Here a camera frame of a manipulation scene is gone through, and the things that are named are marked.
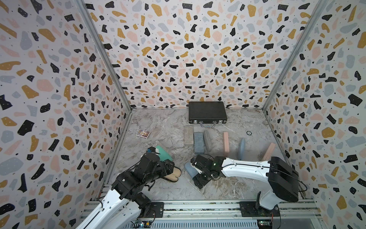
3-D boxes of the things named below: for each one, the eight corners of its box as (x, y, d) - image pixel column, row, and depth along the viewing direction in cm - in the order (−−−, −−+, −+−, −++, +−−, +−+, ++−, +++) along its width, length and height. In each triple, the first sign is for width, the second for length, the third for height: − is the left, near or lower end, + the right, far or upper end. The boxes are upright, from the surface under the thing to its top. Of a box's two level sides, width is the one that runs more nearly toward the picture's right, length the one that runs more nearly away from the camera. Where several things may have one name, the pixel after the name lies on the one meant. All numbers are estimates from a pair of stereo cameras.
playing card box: (136, 136, 106) (135, 134, 104) (140, 130, 110) (139, 128, 108) (146, 139, 105) (146, 137, 103) (150, 133, 108) (149, 131, 106)
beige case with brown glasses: (206, 152, 98) (206, 148, 93) (202, 134, 107) (202, 130, 103) (211, 151, 98) (212, 147, 94) (207, 134, 107) (207, 129, 103)
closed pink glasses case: (260, 161, 94) (265, 156, 88) (266, 147, 101) (270, 141, 96) (265, 164, 93) (270, 159, 87) (270, 149, 100) (275, 143, 94)
